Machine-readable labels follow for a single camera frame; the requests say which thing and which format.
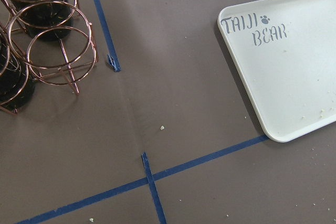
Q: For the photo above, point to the cream bear serving tray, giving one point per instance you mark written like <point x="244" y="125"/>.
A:
<point x="284" y="52"/>

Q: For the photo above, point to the dark green wine bottle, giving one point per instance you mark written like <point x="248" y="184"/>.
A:
<point x="17" y="87"/>

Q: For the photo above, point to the copper wire bottle rack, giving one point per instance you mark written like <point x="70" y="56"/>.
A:
<point x="57" y="56"/>

